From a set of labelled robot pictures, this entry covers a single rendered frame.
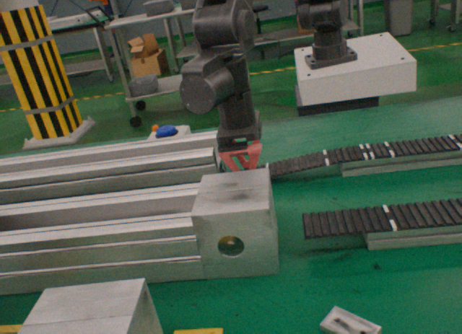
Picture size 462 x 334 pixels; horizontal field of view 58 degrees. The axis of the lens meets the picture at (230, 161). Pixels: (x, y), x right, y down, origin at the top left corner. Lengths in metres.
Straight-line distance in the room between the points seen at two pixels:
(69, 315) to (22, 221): 0.28
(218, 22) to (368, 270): 0.38
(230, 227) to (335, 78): 0.63
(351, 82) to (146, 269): 0.70
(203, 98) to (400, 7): 5.07
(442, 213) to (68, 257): 0.46
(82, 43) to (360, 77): 8.24
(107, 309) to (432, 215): 0.38
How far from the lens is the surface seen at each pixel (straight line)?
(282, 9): 8.15
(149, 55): 5.70
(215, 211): 0.47
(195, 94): 0.57
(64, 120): 3.84
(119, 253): 0.53
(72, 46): 9.16
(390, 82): 1.07
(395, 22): 5.59
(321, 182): 0.69
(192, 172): 0.66
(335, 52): 1.09
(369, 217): 0.54
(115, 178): 0.70
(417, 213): 0.56
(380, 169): 0.71
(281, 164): 0.71
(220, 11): 0.61
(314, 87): 1.04
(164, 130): 0.82
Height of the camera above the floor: 1.12
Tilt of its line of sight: 25 degrees down
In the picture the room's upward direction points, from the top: 11 degrees counter-clockwise
